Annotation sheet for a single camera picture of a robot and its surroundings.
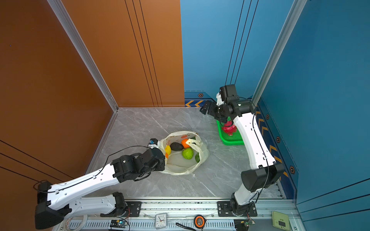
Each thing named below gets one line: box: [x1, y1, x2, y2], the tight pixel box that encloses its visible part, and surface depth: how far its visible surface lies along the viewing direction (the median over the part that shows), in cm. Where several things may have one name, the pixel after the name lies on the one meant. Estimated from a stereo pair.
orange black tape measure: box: [193, 214, 208, 230], surface depth 69 cm
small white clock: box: [154, 213, 168, 230], surface depth 70 cm
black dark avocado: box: [170, 141, 185, 152], surface depth 95 cm
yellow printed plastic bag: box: [159, 130, 210, 176], surface depth 80 cm
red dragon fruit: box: [221, 120, 238, 136], surface depth 99 cm
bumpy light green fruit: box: [182, 147, 194, 160], surface depth 89 cm
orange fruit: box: [181, 138, 190, 149], surface depth 95 cm
